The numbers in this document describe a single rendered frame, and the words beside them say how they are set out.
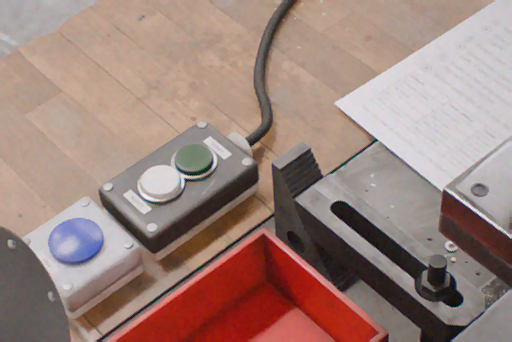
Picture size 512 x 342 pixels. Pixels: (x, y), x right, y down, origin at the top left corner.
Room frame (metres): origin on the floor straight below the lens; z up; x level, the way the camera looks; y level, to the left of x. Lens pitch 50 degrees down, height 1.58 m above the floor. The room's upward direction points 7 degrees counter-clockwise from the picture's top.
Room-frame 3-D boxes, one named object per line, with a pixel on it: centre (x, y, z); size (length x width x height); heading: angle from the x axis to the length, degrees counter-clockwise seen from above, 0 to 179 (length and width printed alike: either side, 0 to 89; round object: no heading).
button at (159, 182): (0.57, 0.03, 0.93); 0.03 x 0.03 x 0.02
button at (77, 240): (0.52, 0.10, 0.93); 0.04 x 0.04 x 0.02
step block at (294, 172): (0.51, -0.08, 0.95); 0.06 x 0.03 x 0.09; 35
